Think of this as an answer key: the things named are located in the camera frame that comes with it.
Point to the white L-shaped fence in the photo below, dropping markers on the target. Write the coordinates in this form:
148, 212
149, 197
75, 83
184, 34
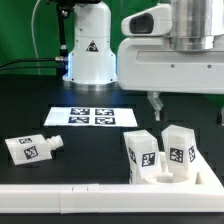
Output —
205, 196

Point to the white marker sheet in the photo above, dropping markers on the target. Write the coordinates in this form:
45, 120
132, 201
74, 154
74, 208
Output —
90, 116

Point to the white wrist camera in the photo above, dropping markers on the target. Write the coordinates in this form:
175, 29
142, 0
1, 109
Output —
155, 21

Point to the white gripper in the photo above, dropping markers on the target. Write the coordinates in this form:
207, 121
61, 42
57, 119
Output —
148, 64

